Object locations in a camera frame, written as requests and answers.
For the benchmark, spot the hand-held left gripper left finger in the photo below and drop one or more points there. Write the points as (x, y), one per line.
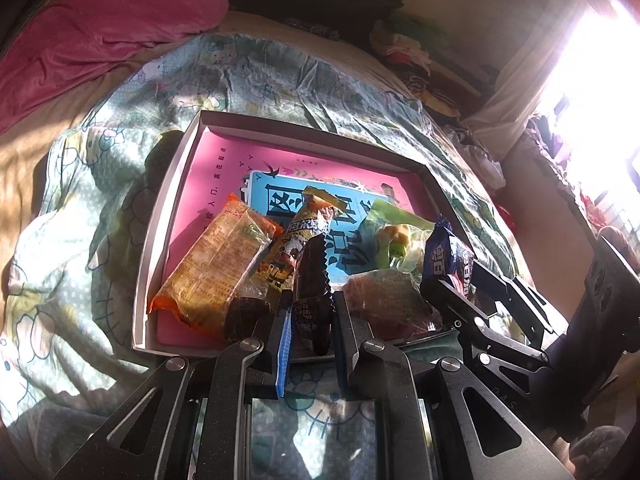
(286, 350)

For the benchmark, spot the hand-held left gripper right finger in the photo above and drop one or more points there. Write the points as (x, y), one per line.
(341, 355)

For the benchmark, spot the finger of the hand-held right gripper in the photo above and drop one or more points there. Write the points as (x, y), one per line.
(450, 305)
(510, 295)

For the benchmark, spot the small dark candy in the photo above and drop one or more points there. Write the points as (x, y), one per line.
(247, 320)

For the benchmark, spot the blue cookie packet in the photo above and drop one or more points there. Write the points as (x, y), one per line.
(450, 255)

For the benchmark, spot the clear orange-red cake packet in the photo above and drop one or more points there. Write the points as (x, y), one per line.
(390, 300)

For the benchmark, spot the brown chocolate bar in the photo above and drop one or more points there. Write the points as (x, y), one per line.
(312, 280)

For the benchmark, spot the yellow-green clear pastry packet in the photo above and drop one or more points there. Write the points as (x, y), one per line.
(395, 235)

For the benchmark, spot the yellow snack packet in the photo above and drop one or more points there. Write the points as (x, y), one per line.
(295, 240)

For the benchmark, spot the orange snack packet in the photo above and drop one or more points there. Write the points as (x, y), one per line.
(215, 265)

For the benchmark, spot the shallow grey cardboard box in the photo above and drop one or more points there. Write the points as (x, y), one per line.
(160, 240)

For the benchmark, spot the person's right forearm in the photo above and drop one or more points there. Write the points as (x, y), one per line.
(597, 452)

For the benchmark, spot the pink and blue book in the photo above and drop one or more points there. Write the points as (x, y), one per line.
(220, 175)

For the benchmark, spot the beige curtain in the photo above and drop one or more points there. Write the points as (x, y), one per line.
(520, 75)

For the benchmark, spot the cartoon printed blanket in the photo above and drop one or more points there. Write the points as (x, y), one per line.
(80, 260)

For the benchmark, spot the window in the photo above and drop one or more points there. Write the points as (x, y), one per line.
(600, 85)

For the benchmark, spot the pile of clothes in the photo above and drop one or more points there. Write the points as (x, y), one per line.
(420, 60)

